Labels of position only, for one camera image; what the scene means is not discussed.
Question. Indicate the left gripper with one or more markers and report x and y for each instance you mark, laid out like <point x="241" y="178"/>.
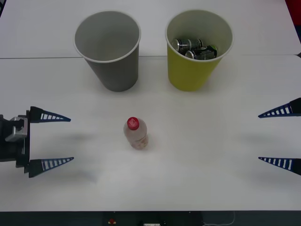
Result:
<point x="9" y="150"/>

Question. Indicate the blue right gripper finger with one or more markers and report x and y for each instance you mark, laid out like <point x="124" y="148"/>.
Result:
<point x="296" y="166"/>
<point x="295" y="107"/>

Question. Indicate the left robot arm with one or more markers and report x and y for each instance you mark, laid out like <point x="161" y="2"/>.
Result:
<point x="18" y="128"/>

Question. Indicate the clear bottle with red cap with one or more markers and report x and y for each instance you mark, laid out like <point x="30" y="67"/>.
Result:
<point x="137" y="135"/>

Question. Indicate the black can with green end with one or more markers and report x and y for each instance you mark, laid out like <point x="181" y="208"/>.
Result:
<point x="204" y="53"/>

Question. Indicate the grey plastic bin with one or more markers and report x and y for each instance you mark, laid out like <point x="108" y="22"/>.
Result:
<point x="117" y="73"/>

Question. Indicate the red button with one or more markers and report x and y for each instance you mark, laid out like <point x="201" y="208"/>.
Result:
<point x="111" y="221"/>

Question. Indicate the yellow-green plastic bin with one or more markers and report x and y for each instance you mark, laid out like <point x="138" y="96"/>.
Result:
<point x="188" y="75"/>

